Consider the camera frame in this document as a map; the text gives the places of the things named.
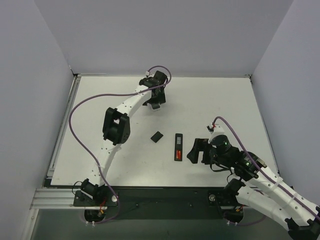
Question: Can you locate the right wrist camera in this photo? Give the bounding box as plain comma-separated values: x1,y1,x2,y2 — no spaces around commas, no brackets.
206,123,225,137

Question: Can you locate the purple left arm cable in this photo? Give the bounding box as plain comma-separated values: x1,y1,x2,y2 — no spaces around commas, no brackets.
68,65,173,225

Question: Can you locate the black remote control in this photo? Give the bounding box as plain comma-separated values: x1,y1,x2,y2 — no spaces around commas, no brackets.
174,133,183,162

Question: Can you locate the aluminium frame rail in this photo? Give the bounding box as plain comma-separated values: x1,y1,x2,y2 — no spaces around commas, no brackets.
31,73,82,211

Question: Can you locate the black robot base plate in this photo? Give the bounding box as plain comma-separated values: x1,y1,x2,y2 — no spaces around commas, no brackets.
73,186,244,223

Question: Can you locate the white remote control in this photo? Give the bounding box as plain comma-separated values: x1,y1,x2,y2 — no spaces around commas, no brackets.
150,104,161,112

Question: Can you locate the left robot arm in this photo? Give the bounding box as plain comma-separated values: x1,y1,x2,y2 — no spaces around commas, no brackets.
80,70,172,206

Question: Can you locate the black battery cover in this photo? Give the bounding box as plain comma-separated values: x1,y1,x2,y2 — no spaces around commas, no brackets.
150,131,164,143

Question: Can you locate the red battery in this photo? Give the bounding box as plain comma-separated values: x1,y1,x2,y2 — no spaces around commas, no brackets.
175,150,182,161

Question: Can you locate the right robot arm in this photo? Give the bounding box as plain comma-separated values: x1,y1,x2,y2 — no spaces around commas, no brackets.
187,135,320,240

